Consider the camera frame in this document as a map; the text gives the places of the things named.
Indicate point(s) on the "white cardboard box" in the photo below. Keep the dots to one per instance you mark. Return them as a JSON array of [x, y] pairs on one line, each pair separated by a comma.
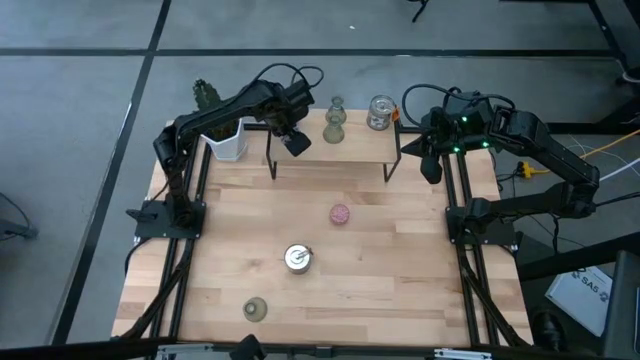
[[580, 300]]

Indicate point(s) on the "silver metal bracket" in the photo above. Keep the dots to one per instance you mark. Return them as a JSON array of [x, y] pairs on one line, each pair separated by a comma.
[[185, 350], [462, 354]]

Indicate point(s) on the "grey floor stand base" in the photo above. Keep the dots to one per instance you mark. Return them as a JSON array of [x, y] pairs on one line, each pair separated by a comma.
[[15, 230]]

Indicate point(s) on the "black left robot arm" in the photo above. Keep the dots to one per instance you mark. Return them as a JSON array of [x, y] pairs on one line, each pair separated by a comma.
[[210, 112]]

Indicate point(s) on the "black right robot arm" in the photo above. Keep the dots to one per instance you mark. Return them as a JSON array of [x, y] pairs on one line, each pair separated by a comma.
[[550, 150]]

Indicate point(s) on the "green cactus plant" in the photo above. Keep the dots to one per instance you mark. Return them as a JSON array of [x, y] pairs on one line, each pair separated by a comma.
[[205, 95]]

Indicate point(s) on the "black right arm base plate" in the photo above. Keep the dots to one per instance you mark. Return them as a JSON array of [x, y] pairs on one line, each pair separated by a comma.
[[502, 235]]

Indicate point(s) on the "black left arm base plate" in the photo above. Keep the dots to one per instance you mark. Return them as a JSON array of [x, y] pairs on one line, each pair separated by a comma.
[[150, 227]]

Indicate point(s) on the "wooden shelf riser black legs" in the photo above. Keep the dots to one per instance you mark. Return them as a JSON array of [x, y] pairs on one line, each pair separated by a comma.
[[350, 145]]

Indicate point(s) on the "green glass candlestick holder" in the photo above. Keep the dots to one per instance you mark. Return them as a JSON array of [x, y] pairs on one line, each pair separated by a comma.
[[333, 132], [336, 107], [255, 309]]

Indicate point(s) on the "metal can orange label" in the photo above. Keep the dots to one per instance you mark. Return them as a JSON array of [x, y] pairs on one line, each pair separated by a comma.
[[298, 258]]

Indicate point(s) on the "black aluminium table frame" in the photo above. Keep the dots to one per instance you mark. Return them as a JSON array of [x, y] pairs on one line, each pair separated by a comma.
[[446, 185]]

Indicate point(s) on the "black desk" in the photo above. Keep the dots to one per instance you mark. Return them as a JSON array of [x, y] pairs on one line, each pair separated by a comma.
[[575, 257]]

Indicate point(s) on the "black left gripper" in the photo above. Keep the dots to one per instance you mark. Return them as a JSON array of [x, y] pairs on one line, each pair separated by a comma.
[[287, 107]]

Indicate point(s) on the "metal can picture label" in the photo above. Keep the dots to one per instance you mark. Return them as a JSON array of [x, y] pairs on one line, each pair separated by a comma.
[[381, 112]]

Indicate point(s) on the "pink patterned round tin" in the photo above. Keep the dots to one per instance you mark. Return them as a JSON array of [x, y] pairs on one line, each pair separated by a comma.
[[339, 214]]

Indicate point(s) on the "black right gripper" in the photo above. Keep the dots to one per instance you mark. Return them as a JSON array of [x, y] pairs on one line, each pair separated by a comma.
[[450, 131]]

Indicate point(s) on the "white hexagonal planter pot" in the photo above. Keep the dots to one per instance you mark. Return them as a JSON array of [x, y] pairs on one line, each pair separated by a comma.
[[230, 147]]

